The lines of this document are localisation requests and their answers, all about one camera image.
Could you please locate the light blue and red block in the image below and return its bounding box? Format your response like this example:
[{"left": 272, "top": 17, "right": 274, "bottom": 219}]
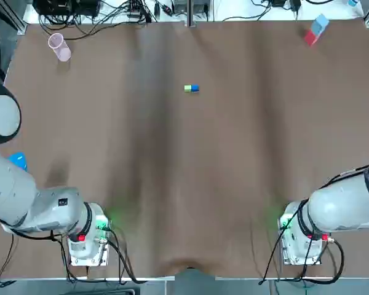
[{"left": 304, "top": 13, "right": 330, "bottom": 47}]

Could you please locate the black power adapter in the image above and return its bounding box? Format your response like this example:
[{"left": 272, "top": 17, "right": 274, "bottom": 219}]
[{"left": 270, "top": 0, "right": 302, "bottom": 12}]

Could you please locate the aluminium post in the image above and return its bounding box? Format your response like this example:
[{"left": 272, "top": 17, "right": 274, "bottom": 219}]
[{"left": 186, "top": 0, "right": 196, "bottom": 28}]

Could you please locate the black hub with plugged cables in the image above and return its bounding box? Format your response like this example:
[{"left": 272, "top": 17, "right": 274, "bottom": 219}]
[{"left": 125, "top": 0, "right": 156, "bottom": 23}]

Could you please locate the pink plastic cup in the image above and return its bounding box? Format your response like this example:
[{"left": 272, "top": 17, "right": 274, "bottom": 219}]
[{"left": 47, "top": 33, "right": 72, "bottom": 63}]

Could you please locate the black desk cable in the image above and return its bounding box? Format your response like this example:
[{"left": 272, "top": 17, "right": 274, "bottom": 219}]
[{"left": 38, "top": 12, "right": 161, "bottom": 41}]

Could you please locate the blue desk lamp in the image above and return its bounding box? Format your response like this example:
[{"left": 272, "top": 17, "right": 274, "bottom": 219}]
[{"left": 7, "top": 152, "right": 29, "bottom": 173}]

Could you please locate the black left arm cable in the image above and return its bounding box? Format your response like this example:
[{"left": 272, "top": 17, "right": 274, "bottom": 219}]
[{"left": 0, "top": 214, "right": 148, "bottom": 288}]

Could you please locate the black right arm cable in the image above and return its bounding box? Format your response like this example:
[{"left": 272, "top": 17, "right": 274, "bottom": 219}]
[{"left": 258, "top": 164, "right": 369, "bottom": 286}]

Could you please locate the black flat electronics box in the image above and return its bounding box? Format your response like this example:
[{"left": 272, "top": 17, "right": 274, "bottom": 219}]
[{"left": 33, "top": 0, "right": 100, "bottom": 17}]

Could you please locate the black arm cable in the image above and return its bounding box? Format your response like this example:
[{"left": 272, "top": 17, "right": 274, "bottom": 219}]
[
  {"left": 0, "top": 214, "right": 148, "bottom": 288},
  {"left": 258, "top": 164, "right": 369, "bottom": 286}
]

